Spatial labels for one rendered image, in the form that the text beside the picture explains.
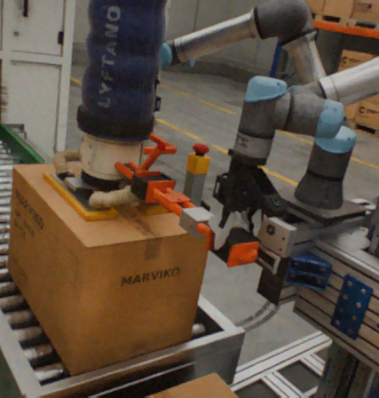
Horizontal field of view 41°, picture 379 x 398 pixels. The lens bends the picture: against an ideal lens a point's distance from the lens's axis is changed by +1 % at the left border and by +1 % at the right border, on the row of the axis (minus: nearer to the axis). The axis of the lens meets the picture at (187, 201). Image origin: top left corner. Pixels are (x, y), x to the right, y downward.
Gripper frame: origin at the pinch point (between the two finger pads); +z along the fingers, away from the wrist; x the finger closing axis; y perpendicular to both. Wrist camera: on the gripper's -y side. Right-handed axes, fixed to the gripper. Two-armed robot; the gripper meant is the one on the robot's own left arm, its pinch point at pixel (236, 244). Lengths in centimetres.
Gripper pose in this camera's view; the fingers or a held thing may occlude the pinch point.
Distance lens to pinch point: 110.3
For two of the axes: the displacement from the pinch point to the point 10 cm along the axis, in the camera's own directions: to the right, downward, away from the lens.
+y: -5.6, -3.9, 7.3
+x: -8.1, 0.7, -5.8
